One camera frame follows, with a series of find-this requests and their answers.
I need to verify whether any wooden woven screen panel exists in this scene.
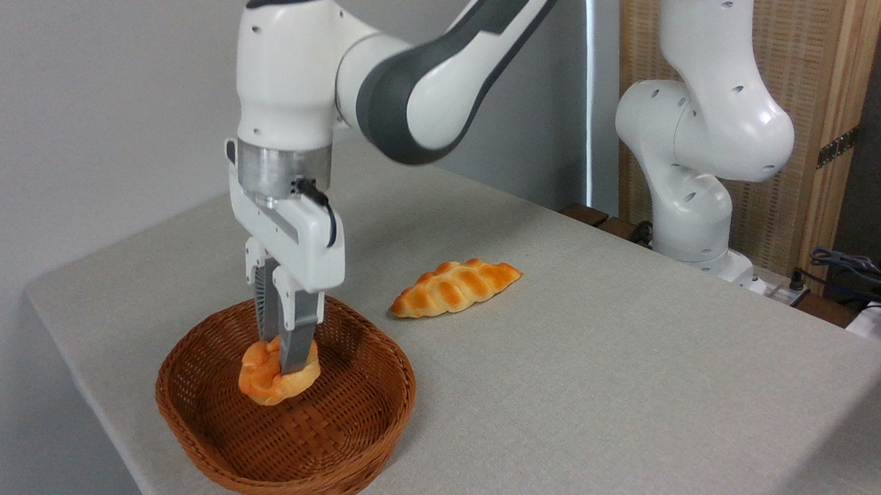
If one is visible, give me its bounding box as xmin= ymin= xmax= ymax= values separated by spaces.
xmin=612 ymin=0 xmax=881 ymax=302

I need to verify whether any brown wooden bench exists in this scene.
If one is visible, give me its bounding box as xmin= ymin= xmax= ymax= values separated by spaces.
xmin=560 ymin=200 xmax=655 ymax=251

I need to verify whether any brown wicker basket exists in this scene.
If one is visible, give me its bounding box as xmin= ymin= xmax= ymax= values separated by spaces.
xmin=152 ymin=286 xmax=421 ymax=495

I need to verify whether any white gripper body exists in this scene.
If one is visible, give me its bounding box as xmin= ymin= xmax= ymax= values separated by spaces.
xmin=224 ymin=135 xmax=349 ymax=297

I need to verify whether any round orange bread roll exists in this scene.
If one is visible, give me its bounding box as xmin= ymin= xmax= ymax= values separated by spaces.
xmin=236 ymin=334 xmax=322 ymax=409

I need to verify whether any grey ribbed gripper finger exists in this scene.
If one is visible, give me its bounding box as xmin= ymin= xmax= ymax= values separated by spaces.
xmin=270 ymin=264 xmax=329 ymax=377
xmin=244 ymin=237 xmax=285 ymax=343

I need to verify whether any braided long bread loaf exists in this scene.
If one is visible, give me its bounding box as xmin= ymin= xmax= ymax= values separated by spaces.
xmin=388 ymin=256 xmax=524 ymax=320

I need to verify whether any metal hinge on screen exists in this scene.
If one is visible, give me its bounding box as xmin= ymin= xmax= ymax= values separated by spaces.
xmin=814 ymin=124 xmax=863 ymax=170

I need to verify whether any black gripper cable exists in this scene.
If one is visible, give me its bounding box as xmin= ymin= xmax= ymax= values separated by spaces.
xmin=295 ymin=176 xmax=338 ymax=250

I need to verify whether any bundle of dark cables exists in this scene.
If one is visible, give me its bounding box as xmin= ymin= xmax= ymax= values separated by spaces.
xmin=788 ymin=245 xmax=881 ymax=310

